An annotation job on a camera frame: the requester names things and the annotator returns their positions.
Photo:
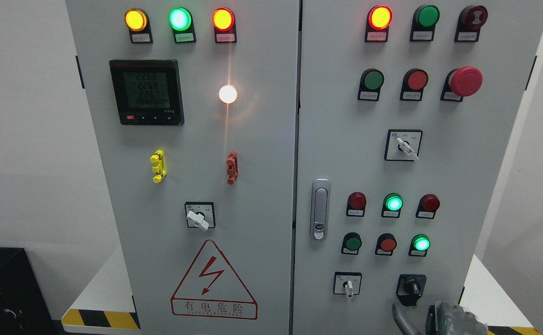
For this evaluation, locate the black rotary knob switch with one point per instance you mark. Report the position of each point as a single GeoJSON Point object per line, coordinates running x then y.
{"type": "Point", "coordinates": [410, 289]}

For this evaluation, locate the red terminal connector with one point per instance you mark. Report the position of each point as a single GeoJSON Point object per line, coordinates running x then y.
{"type": "Point", "coordinates": [232, 167]}

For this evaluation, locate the white lit indicator light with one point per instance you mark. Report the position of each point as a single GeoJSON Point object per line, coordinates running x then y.
{"type": "Point", "coordinates": [228, 94]}

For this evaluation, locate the dark red indicator light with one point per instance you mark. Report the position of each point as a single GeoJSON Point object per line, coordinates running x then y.
{"type": "Point", "coordinates": [356, 204]}

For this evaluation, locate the grey left cabinet door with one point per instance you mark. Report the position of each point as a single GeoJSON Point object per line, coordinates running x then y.
{"type": "Point", "coordinates": [254, 215]}

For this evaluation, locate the grey cabinet door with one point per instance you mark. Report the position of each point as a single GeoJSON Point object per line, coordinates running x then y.
{"type": "Point", "coordinates": [254, 215]}
{"type": "Point", "coordinates": [343, 140]}

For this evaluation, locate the green push button lower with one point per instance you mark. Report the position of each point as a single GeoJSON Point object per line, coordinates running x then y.
{"type": "Point", "coordinates": [351, 244]}

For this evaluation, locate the green push button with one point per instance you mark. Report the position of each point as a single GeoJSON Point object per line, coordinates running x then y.
{"type": "Point", "coordinates": [351, 244]}
{"type": "Point", "coordinates": [370, 85]}

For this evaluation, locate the yellow terminal connector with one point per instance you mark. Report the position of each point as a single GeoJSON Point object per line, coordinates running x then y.
{"type": "Point", "coordinates": [159, 166]}

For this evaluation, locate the green lit indicator middle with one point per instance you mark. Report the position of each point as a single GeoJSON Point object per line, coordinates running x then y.
{"type": "Point", "coordinates": [391, 206]}

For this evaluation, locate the green push button upper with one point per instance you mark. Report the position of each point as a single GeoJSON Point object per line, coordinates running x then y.
{"type": "Point", "coordinates": [370, 85]}

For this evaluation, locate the red electrical warning sticker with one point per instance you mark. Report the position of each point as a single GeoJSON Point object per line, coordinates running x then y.
{"type": "Point", "coordinates": [212, 288]}

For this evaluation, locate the red push button lower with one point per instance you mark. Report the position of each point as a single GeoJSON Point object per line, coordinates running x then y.
{"type": "Point", "coordinates": [386, 244]}

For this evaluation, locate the red push button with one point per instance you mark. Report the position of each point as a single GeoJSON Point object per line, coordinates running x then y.
{"type": "Point", "coordinates": [413, 84]}
{"type": "Point", "coordinates": [386, 244]}

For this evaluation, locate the black digital power meter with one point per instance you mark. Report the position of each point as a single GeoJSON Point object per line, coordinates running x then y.
{"type": "Point", "coordinates": [147, 92]}

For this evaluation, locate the grey right cabinet door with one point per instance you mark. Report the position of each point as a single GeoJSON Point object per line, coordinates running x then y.
{"type": "Point", "coordinates": [343, 140]}

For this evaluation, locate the red-orange indicator light left door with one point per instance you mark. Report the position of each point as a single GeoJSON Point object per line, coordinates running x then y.
{"type": "Point", "coordinates": [224, 24]}

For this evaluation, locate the red indicator right middle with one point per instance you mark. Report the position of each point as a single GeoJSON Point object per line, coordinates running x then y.
{"type": "Point", "coordinates": [428, 206]}

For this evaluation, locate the red push button upper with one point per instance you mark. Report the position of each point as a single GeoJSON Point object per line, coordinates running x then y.
{"type": "Point", "coordinates": [413, 84]}

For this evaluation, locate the green illuminated button lower right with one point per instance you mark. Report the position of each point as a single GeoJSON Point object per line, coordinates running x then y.
{"type": "Point", "coordinates": [419, 246]}

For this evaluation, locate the green lit indicator light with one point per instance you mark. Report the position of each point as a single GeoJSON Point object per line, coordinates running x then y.
{"type": "Point", "coordinates": [181, 22]}

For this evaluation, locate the red lit indicator top right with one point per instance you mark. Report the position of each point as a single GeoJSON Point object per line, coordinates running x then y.
{"type": "Point", "coordinates": [378, 21]}

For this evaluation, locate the yellow indicator light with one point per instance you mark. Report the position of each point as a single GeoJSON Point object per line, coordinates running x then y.
{"type": "Point", "coordinates": [138, 24]}

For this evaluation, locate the red emergency stop mushroom button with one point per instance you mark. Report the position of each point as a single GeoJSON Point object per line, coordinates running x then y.
{"type": "Point", "coordinates": [461, 82]}

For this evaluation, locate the green indicator top right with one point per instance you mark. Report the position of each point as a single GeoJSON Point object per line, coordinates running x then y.
{"type": "Point", "coordinates": [423, 24]}

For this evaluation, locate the white platform with hazard stripes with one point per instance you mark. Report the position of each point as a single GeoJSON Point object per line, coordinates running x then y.
{"type": "Point", "coordinates": [106, 306]}

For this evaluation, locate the dark red buzzer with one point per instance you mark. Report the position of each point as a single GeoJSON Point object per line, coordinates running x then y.
{"type": "Point", "coordinates": [470, 21]}

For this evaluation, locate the black box lower left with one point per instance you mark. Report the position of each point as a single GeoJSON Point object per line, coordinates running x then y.
{"type": "Point", "coordinates": [22, 308]}

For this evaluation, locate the silver door lock handle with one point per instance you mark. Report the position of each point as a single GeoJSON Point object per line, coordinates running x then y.
{"type": "Point", "coordinates": [319, 209]}

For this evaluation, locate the white selector switch left door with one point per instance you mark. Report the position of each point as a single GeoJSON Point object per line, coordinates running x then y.
{"type": "Point", "coordinates": [200, 215]}

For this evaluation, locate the white selector switch upper right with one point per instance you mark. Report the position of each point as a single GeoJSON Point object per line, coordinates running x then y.
{"type": "Point", "coordinates": [403, 144]}

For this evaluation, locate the white selector switch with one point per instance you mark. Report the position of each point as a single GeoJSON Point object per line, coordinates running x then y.
{"type": "Point", "coordinates": [346, 287]}
{"type": "Point", "coordinates": [403, 144]}

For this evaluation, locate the white selector switch lower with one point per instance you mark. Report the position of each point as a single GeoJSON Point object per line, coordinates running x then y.
{"type": "Point", "coordinates": [346, 287]}

